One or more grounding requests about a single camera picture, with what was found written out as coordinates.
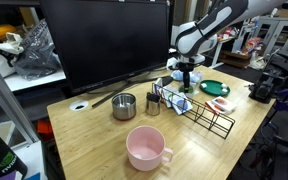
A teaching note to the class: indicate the white cabinet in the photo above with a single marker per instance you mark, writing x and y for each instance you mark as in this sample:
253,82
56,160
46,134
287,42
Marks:
274,33

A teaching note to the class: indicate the plastic bag of blue packets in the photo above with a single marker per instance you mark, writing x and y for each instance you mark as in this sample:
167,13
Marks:
196,76

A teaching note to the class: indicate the white book orange black print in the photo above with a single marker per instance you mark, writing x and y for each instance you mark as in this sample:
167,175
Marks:
210,107

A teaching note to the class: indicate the white book orange circle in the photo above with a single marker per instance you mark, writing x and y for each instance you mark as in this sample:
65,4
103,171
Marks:
225,103

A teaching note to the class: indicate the white bag black print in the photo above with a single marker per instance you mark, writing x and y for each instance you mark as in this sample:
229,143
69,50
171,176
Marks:
0,56

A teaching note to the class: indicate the white book green circle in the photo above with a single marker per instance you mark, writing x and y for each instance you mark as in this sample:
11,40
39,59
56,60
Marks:
192,91

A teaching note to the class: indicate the white book small green print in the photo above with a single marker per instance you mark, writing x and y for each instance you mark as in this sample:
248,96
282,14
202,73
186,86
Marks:
169,95

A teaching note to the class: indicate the small white cube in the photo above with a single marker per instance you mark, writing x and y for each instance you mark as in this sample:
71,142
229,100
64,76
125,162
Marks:
224,90
204,85
223,85

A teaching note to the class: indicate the pink mug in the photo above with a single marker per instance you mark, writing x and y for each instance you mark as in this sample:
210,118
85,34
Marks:
145,148

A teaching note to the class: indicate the black machine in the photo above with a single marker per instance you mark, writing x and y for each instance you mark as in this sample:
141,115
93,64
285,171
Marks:
264,88

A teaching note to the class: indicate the white floor bag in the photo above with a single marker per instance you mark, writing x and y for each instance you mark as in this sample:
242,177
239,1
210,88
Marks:
257,61

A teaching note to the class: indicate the grey plastic bag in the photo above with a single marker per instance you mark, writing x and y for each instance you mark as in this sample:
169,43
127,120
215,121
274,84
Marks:
37,53

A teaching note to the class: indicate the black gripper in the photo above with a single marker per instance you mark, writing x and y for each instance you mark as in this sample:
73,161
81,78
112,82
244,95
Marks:
186,67

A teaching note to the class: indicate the black bottle green logo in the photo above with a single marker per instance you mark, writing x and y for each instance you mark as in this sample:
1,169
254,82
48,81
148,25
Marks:
0,156

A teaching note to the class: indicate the plain white book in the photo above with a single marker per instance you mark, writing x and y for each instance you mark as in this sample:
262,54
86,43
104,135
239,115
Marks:
158,87

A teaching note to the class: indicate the wide steel cup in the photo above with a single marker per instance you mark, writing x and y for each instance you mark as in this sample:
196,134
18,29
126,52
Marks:
124,106

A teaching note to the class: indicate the black monitor stand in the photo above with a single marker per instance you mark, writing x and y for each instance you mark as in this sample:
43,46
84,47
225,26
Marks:
112,95

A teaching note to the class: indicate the slanted aluminium frame post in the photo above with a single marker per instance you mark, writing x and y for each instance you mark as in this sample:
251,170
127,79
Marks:
7,100

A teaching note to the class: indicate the black computer monitor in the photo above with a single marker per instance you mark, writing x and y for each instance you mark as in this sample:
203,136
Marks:
107,43

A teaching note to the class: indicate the white shelf board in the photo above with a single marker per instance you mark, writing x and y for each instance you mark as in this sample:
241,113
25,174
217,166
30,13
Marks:
27,81

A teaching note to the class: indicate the purple book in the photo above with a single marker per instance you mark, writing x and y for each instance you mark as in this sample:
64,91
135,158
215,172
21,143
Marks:
9,176

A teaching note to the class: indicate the white book blue circle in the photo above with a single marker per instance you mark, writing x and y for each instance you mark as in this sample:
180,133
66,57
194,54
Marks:
182,105

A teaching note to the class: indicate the orange object under table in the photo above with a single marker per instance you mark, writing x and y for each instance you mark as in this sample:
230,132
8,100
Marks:
44,126

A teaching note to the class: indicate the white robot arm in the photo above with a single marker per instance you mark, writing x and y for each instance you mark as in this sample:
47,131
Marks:
200,33

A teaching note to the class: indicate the small steel pitcher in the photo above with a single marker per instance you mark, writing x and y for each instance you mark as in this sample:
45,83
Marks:
153,105

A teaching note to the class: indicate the green plate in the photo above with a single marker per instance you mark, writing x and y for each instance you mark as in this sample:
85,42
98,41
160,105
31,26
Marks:
214,88

